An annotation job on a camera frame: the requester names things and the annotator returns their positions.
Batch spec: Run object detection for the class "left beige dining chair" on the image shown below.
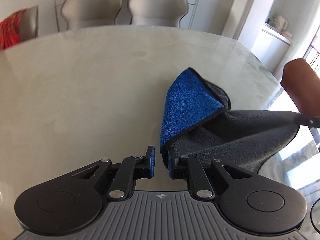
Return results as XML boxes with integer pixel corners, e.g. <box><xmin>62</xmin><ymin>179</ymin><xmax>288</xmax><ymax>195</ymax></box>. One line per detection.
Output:
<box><xmin>61</xmin><ymin>0</ymin><xmax>123</xmax><ymax>30</ymax></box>

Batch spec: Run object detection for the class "brown leather chair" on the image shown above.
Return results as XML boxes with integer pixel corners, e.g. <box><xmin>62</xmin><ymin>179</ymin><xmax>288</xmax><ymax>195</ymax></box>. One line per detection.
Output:
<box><xmin>280</xmin><ymin>59</ymin><xmax>320</xmax><ymax>117</ymax></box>

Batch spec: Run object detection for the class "chair with red cloth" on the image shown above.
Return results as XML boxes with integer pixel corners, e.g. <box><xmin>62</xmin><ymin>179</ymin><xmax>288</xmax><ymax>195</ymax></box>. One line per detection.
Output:
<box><xmin>1</xmin><ymin>5</ymin><xmax>39</xmax><ymax>51</ymax></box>

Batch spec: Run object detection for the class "white kettle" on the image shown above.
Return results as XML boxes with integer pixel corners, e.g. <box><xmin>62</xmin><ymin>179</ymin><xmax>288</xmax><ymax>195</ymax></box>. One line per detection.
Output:
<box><xmin>268</xmin><ymin>15</ymin><xmax>289</xmax><ymax>32</ymax></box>

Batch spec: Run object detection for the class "beige dining chair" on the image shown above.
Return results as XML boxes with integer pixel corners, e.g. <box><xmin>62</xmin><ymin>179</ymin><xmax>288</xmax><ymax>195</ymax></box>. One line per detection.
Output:
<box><xmin>127</xmin><ymin>0</ymin><xmax>189</xmax><ymax>28</ymax></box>
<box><xmin>61</xmin><ymin>0</ymin><xmax>123</xmax><ymax>30</ymax></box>

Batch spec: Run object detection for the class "blue and grey towel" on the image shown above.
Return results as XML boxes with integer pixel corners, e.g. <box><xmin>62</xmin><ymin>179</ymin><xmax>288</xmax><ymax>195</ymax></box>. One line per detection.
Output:
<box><xmin>160</xmin><ymin>68</ymin><xmax>300</xmax><ymax>173</ymax></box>

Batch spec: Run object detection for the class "right beige dining chair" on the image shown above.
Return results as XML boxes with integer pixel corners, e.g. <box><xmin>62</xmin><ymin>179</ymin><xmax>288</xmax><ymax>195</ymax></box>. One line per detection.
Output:
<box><xmin>127</xmin><ymin>0</ymin><xmax>189</xmax><ymax>28</ymax></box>

